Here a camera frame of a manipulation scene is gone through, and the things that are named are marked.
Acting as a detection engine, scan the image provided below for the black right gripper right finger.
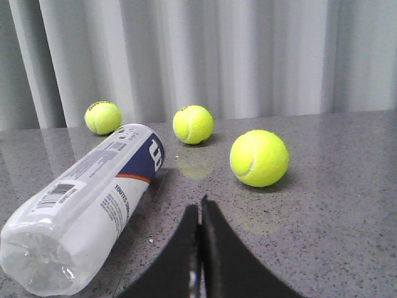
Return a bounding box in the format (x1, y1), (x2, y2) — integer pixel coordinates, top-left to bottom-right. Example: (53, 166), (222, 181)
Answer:
(201, 196), (302, 297)

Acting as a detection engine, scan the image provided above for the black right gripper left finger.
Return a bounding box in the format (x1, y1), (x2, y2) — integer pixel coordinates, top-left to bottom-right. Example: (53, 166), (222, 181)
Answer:
(119, 205), (199, 298)

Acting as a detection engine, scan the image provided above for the white Wilson tennis ball can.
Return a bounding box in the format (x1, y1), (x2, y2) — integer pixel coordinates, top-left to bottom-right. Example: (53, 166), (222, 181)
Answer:
(1, 124), (165, 297)

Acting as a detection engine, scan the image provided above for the tennis ball far right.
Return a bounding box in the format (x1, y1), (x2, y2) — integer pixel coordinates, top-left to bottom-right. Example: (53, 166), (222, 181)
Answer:
(230, 130), (289, 187)

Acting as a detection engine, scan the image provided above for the tennis ball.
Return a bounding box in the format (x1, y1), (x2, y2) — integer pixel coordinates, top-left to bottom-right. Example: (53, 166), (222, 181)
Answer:
(84, 101), (122, 135)
(172, 105), (214, 145)
(230, 130), (289, 187)

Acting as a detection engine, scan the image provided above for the middle tennis ball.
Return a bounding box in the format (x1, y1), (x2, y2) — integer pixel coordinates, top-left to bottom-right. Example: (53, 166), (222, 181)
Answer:
(84, 101), (122, 135)

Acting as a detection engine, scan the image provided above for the grey pleated curtain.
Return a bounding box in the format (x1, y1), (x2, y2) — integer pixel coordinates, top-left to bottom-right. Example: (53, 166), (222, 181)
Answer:
(1, 1), (396, 130)

